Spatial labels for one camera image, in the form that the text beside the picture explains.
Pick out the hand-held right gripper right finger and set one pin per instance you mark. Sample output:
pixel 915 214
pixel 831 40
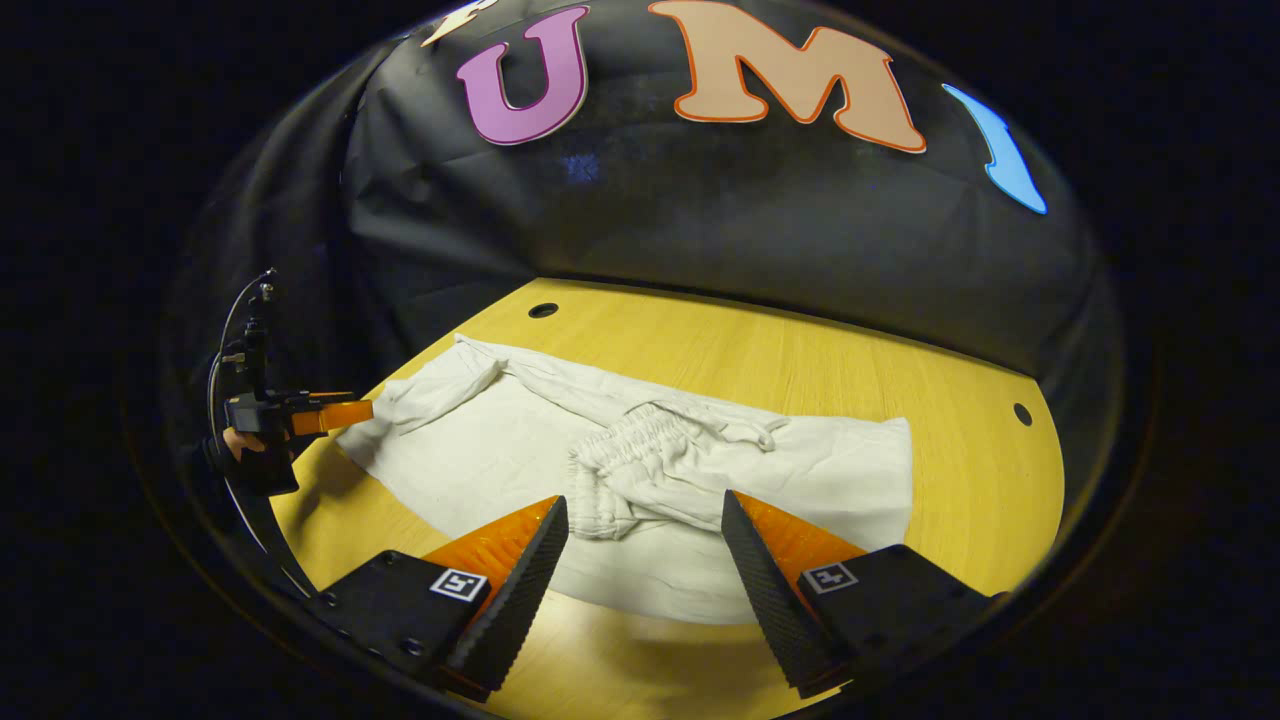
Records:
pixel 770 600

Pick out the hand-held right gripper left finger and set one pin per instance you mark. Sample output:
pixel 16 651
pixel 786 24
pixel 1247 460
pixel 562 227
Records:
pixel 515 610

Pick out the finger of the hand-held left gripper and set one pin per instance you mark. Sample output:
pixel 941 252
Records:
pixel 335 416
pixel 330 394

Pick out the white jeans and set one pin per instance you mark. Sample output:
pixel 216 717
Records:
pixel 480 450

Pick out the black backdrop cloth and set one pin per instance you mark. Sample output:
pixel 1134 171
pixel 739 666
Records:
pixel 750 230

